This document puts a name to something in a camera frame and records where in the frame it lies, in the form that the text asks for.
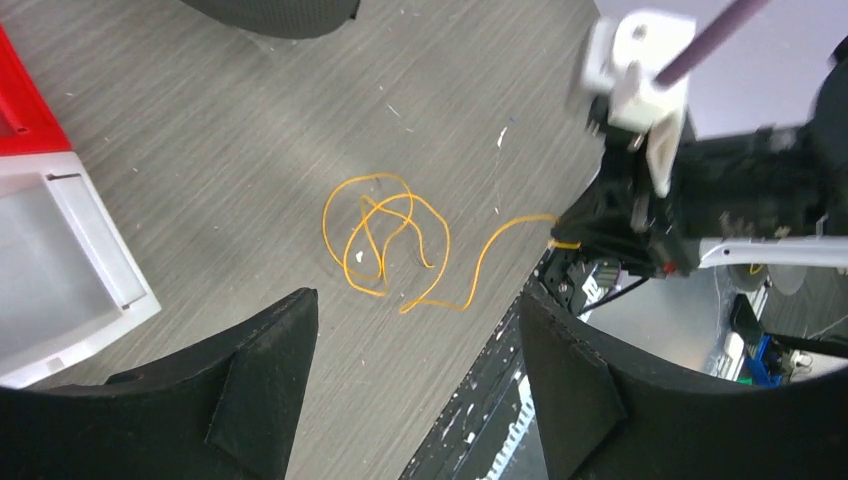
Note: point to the near white plastic bin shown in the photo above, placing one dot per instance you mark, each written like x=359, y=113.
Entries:
x=70, y=286

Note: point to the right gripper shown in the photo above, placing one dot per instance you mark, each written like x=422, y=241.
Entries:
x=769, y=197

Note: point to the black perforated spool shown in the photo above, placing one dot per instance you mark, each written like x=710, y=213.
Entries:
x=286, y=19

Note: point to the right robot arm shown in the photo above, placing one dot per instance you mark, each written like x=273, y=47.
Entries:
x=609, y=410

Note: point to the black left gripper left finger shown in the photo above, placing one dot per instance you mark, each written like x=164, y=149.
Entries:
x=226, y=407

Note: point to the red plastic bin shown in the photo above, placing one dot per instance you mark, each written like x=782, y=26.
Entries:
x=28, y=125

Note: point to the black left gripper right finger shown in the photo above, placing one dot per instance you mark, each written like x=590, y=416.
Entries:
x=608, y=410

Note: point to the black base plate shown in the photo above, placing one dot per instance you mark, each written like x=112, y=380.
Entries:
x=488, y=415

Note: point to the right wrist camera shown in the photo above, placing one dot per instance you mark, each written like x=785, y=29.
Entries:
x=622, y=58

